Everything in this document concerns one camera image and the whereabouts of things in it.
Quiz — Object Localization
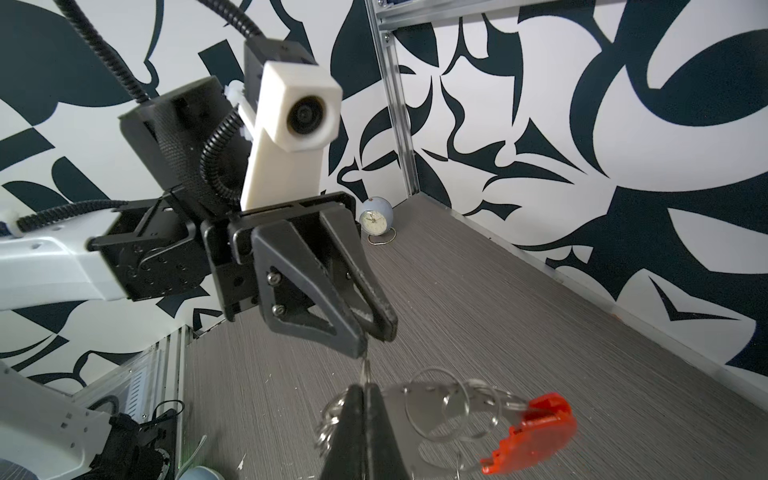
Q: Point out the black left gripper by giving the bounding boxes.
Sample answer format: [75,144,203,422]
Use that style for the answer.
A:
[201,192,398,359]

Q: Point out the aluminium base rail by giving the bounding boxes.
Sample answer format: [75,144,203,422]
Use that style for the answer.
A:
[71,326,192,423]

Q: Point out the blue grey glasses case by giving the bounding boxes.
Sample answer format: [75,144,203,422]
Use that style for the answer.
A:
[175,465,224,480]

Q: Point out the red handled keyring tool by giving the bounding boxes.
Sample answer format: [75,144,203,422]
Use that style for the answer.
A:
[313,358,578,480]

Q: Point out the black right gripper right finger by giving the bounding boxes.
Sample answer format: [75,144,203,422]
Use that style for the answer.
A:
[365,383,410,480]

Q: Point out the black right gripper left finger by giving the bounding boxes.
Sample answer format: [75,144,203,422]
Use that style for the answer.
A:
[320,385,366,480]

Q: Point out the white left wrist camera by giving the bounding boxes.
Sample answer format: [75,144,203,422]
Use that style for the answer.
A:
[238,37,343,211]

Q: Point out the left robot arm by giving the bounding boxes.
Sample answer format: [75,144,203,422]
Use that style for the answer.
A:
[1,1,398,358]

